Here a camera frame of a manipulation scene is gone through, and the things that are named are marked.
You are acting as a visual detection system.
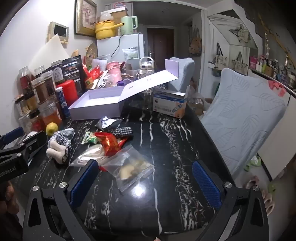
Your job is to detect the pink slippers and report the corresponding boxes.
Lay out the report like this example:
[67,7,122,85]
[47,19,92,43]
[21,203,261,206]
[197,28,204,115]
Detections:
[243,176,275,216]

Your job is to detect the red flower print snack bag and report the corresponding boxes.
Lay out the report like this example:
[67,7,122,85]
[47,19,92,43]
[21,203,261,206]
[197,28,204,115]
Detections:
[89,66,103,80]

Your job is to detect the black printed pouch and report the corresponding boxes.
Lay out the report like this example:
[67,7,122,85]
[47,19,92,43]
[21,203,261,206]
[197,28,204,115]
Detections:
[62,56,85,93]

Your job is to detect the dark wooden door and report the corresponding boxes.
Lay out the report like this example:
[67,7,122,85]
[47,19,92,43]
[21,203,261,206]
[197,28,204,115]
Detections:
[147,27,174,67]

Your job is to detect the blue white tissue box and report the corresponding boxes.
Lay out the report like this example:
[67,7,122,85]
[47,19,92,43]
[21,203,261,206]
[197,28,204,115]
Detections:
[153,86,190,118]

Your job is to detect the red contents jar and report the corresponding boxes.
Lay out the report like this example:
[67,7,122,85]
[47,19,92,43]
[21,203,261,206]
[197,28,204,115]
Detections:
[20,66,35,93]

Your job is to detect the small pale contents jar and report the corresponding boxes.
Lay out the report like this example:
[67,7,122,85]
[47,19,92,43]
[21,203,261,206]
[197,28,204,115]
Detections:
[18,115,33,133]

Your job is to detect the red sauce jar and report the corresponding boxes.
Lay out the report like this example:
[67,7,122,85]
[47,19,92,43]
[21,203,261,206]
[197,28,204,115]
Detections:
[29,109,45,131]

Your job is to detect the green electric kettle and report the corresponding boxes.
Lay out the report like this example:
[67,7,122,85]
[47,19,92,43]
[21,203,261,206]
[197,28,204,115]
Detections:
[121,16,137,35]

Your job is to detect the gold framed picture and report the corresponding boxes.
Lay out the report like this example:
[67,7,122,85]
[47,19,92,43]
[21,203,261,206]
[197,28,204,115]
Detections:
[74,0,97,37]

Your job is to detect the silver purple snack packet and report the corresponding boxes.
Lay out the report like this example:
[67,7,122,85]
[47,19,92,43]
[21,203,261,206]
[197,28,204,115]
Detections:
[96,116,124,130]

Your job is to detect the wooden framed wall panel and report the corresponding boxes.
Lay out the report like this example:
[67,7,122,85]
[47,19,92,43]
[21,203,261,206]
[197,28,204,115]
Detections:
[47,22,69,48]

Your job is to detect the person's left hand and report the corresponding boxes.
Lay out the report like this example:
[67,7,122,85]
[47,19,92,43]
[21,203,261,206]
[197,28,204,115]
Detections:
[0,181,15,215]

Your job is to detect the black power cable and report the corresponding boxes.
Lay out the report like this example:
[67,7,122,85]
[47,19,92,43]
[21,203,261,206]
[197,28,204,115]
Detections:
[111,35,123,57]

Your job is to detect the white water bottle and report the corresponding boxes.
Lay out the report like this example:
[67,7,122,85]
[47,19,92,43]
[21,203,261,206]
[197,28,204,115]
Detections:
[136,57,154,80]

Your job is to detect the row of shelf bottles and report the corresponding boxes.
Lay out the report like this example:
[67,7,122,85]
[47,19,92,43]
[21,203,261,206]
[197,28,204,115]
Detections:
[248,54,296,88]

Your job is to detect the white fridge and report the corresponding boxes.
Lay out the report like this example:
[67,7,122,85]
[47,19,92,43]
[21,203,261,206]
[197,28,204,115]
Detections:
[97,34,144,65]

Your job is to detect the paper leaflet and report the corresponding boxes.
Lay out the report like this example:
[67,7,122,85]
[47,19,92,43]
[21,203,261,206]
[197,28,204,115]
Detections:
[92,58,108,70]

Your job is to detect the gingham plush toy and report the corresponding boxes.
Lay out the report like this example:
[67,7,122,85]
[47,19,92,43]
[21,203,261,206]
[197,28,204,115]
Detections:
[46,129,75,165]

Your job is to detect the black white gingham scrunchie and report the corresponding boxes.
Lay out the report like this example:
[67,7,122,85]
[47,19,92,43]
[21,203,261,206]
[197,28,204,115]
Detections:
[111,127,134,141]

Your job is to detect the green slippers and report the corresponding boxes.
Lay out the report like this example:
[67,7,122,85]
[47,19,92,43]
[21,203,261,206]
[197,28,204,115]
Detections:
[244,156,277,193]

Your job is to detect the white gift box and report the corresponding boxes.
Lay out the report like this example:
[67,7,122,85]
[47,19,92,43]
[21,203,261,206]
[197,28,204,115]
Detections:
[69,59,179,121]

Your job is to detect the canvas tote bag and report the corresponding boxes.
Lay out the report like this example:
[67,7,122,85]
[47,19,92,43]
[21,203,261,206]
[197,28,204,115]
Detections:
[232,51,249,75]
[214,43,228,70]

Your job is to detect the green white pouch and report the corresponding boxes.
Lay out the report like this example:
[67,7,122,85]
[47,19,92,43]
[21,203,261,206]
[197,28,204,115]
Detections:
[122,47,139,59]

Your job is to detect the clear glass jar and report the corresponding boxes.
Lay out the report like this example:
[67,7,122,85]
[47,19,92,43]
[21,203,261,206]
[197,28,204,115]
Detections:
[141,89,154,110]

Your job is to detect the white cabinet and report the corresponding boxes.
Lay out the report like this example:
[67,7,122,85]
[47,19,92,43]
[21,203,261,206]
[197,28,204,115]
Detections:
[208,14,259,77]

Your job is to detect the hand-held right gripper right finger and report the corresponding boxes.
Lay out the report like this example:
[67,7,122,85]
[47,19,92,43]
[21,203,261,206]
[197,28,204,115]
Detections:
[192,160,270,241]

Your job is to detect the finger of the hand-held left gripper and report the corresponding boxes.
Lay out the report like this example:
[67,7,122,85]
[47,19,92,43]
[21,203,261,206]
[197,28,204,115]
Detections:
[0,127,25,145]
[14,130,48,163]

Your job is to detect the brown spice jar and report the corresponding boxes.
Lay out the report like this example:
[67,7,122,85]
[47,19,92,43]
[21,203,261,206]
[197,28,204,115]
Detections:
[32,76,50,103]

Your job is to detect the brown patterned tote bag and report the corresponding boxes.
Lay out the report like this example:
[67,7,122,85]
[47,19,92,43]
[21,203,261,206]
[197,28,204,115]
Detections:
[188,27,203,56]

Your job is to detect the green apple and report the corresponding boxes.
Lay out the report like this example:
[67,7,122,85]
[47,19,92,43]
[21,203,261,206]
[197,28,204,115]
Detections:
[46,122,59,137]

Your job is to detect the woven straw fan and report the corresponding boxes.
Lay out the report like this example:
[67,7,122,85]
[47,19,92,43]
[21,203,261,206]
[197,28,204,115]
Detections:
[84,43,98,64]

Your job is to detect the zip bag with yellow snack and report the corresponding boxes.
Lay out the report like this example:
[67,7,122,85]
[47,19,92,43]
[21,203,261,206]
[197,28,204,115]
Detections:
[102,145,154,192]

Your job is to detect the orange honey jar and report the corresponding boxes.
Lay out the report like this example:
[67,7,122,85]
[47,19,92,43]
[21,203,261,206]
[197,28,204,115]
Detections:
[38,100,63,127]

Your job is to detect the purple label jar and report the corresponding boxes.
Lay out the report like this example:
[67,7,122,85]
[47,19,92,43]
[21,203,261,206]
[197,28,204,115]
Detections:
[51,60,66,85]

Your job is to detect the yellow pot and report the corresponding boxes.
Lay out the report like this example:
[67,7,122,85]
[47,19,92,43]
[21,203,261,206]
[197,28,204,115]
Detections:
[94,20,123,40]

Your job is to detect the white foam board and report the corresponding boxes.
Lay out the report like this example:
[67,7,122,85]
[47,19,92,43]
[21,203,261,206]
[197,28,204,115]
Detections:
[28,34,70,75]

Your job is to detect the blue tube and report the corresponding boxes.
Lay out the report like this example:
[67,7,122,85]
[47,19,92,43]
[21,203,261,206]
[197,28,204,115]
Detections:
[55,87,71,120]

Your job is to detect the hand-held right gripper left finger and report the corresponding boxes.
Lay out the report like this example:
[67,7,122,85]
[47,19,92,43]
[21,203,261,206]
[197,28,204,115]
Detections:
[22,159,100,241]

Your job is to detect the small dark lid jar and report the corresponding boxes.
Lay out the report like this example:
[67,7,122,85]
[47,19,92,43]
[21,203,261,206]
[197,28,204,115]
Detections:
[15,95,29,116]

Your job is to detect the red snack packet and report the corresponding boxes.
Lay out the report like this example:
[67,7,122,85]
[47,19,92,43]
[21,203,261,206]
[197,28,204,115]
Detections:
[95,132,127,157]

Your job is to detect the green snack packet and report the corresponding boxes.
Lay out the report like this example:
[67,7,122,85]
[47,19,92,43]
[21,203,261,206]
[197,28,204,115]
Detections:
[81,132,99,145]

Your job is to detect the pink cup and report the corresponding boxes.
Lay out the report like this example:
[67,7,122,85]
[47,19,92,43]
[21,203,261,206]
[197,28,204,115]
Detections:
[106,61,122,81]

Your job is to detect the red canister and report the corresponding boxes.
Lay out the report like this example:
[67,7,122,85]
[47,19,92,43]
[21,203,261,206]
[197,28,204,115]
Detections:
[60,80,79,107]

